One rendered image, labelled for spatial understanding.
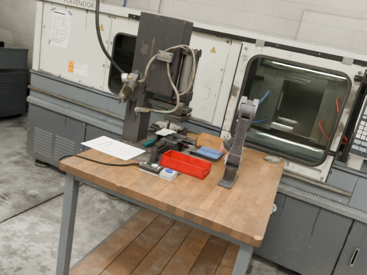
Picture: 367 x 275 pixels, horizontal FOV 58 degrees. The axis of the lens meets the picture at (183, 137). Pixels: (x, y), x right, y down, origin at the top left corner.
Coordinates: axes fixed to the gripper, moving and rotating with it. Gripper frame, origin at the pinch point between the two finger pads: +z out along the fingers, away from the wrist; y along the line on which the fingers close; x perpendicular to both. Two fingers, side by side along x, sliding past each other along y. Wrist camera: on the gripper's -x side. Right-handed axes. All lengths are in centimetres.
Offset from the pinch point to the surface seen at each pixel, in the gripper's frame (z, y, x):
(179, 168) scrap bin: 7.9, 9.5, 34.1
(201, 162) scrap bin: 2.1, 4.0, 22.5
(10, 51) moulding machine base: 159, 281, -130
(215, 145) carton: 3.3, 6.8, -14.5
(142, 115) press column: 13, 49, 14
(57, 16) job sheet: 43, 191, -59
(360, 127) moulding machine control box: -64, -46, -36
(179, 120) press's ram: -4.8, 29.2, 19.1
